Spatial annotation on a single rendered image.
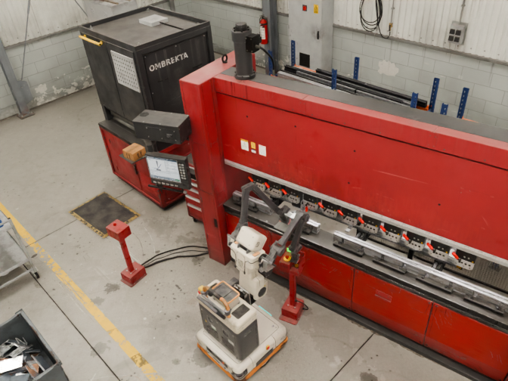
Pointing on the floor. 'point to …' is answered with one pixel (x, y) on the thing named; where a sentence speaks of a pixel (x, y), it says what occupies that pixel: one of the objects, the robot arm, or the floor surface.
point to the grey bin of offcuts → (26, 352)
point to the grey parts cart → (12, 251)
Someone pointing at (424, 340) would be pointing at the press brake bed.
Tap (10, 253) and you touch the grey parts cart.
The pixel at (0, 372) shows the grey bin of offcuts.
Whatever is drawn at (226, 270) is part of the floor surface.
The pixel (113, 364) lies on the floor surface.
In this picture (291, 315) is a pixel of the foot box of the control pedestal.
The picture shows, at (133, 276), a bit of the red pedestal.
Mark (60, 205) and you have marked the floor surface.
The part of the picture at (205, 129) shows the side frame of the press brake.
